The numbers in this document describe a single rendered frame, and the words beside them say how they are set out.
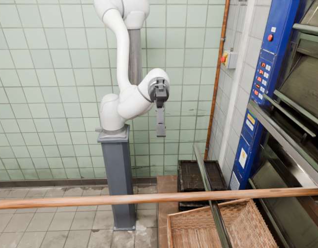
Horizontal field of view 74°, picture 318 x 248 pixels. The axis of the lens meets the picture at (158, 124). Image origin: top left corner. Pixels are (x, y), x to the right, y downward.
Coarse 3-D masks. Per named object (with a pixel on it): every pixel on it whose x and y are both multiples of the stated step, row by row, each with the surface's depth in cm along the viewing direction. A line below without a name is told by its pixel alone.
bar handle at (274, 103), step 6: (264, 96) 89; (270, 102) 84; (276, 102) 82; (276, 108) 82; (282, 108) 77; (270, 114) 84; (288, 114) 74; (294, 120) 70; (300, 126) 68; (306, 126) 66; (306, 132) 65; (312, 132) 63; (306, 138) 65
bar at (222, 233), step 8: (200, 152) 102; (200, 160) 96; (200, 168) 92; (208, 184) 83; (208, 200) 78; (216, 200) 77; (216, 208) 74; (216, 216) 71; (216, 224) 69; (224, 224) 69; (224, 232) 66; (224, 240) 64
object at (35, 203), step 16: (192, 192) 76; (208, 192) 76; (224, 192) 76; (240, 192) 76; (256, 192) 76; (272, 192) 76; (288, 192) 76; (304, 192) 76; (0, 208) 72; (16, 208) 72
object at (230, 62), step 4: (224, 52) 145; (228, 52) 140; (232, 52) 140; (236, 52) 140; (224, 56) 145; (228, 56) 138; (232, 56) 138; (236, 56) 138; (228, 60) 140; (232, 60) 140; (236, 60) 140; (224, 64) 145; (228, 64) 141; (232, 64) 141; (228, 68) 142
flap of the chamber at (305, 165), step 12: (252, 108) 90; (264, 108) 91; (288, 108) 95; (264, 120) 81; (276, 120) 82; (288, 120) 83; (300, 120) 85; (276, 132) 73; (300, 132) 75; (288, 144) 67; (312, 144) 69; (300, 156) 62; (312, 168) 57
